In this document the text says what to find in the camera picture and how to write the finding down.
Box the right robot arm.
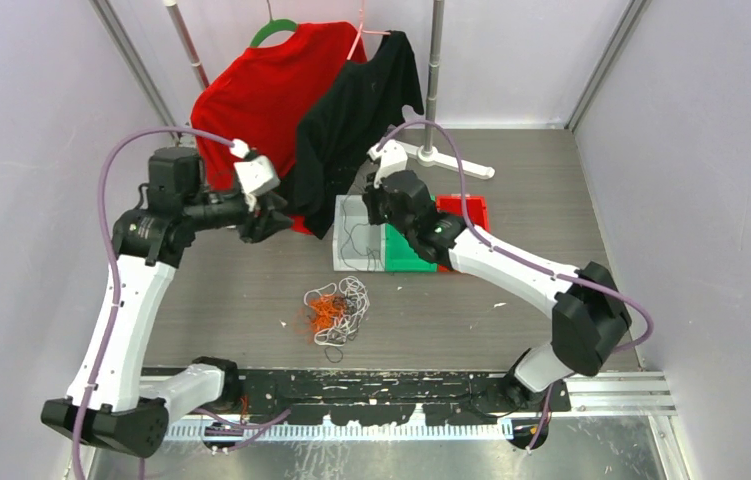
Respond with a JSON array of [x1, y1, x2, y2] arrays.
[[363, 170, 632, 411]]

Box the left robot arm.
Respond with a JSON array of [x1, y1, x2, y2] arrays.
[[41, 146, 292, 459]]

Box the white plastic bin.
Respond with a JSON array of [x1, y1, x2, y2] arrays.
[[332, 195, 385, 272]]

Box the green plastic bin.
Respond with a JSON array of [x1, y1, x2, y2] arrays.
[[384, 224, 438, 273]]

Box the white clothes rack stand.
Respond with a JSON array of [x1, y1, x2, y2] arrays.
[[391, 0, 497, 181]]

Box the black t-shirt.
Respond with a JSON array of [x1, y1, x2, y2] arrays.
[[278, 30, 424, 239]]

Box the red plastic bin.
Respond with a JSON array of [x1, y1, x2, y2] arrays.
[[430, 194, 489, 273]]

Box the red t-shirt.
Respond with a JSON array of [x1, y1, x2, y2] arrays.
[[190, 21, 368, 236]]

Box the pink clothes hanger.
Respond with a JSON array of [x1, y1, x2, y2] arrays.
[[347, 0, 391, 64]]

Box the green clothes hanger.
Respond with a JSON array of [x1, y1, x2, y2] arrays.
[[249, 19, 298, 48]]

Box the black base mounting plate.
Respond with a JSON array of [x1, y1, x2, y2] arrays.
[[202, 369, 571, 427]]

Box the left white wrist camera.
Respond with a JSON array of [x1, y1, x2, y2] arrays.
[[229, 139, 280, 197]]

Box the white tangled cable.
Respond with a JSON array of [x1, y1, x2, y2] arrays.
[[302, 275, 372, 350]]

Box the black tangled cable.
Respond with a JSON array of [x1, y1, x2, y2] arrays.
[[323, 294, 366, 364]]

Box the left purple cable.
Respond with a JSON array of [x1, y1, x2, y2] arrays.
[[71, 127, 237, 480]]

